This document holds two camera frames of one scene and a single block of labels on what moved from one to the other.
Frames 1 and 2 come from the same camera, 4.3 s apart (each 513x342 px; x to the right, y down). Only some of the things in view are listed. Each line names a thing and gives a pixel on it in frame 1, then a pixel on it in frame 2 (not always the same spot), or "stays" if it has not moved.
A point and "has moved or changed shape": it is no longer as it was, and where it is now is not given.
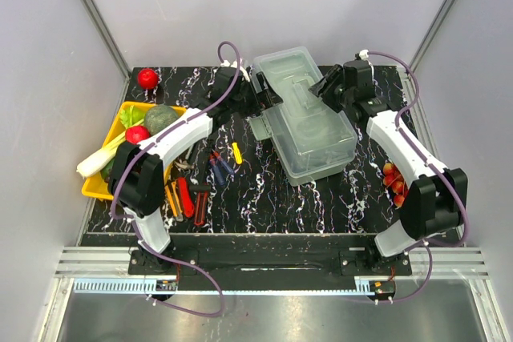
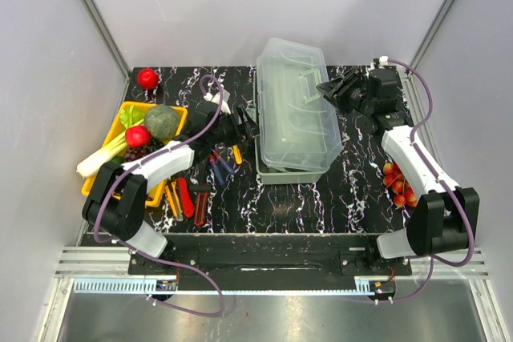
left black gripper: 266,99 → 252,129
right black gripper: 331,78 → 349,79
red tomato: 147,78 stays
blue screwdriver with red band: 223,163 stays
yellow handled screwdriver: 236,153 stays
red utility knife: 187,200 stays
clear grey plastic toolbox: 310,137 has moved or changed shape
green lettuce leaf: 131,116 stays
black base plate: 267,262 stays
